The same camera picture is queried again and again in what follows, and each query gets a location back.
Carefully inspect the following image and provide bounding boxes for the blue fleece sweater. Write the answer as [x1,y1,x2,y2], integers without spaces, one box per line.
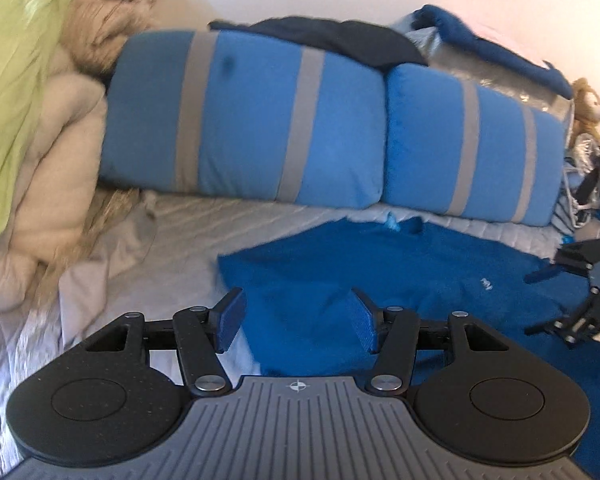
[218,218,600,478]

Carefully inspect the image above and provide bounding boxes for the striped cloth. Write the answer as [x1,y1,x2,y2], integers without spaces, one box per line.
[550,157,596,243]

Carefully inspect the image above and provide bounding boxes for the white quilted bed cover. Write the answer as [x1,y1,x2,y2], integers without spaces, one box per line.
[0,192,566,478]

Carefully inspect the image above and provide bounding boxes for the teddy bear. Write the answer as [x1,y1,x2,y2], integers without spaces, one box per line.
[568,77,600,148]

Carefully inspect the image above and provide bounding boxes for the right blue striped pillow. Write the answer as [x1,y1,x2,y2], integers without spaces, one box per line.
[382,64,565,226]

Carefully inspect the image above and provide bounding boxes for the blue striped pillow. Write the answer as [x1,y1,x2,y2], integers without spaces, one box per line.
[382,64,565,226]
[99,30,386,209]

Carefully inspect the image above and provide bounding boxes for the left blue striped pillow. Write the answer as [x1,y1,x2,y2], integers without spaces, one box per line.
[99,30,386,209]

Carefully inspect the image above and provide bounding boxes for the blue folded garment on bag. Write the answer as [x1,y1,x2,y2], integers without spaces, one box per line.
[412,4,573,100]

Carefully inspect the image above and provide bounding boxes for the dark navy garment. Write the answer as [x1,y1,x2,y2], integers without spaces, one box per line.
[208,16,428,73]

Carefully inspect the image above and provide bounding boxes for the beige comforter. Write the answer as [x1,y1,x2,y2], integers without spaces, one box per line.
[0,0,157,312]

